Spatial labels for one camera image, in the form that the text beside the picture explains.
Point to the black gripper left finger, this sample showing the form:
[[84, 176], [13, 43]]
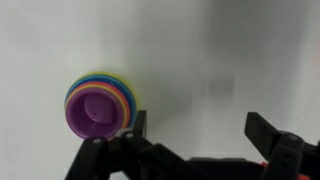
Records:
[[133, 156]]

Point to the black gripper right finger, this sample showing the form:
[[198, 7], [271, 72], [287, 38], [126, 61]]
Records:
[[286, 153]]

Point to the small purple bowl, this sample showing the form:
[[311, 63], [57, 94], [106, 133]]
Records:
[[96, 113]]

